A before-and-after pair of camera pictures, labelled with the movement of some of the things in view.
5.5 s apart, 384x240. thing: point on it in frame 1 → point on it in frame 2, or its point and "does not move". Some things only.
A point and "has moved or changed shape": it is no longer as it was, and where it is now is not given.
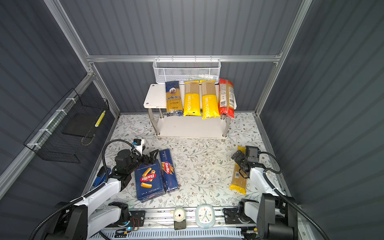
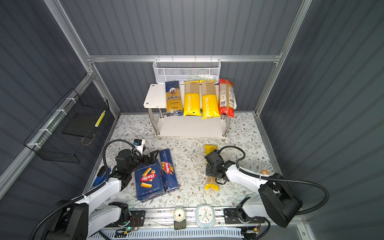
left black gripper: x=151 y=158 does not move
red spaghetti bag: x=227 y=102 does not move
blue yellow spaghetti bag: x=174 y=106 does not move
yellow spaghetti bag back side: x=239 y=181 has moved or changed shape
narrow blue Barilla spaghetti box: x=170 y=182 does not move
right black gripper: x=240 y=158 → x=207 y=171
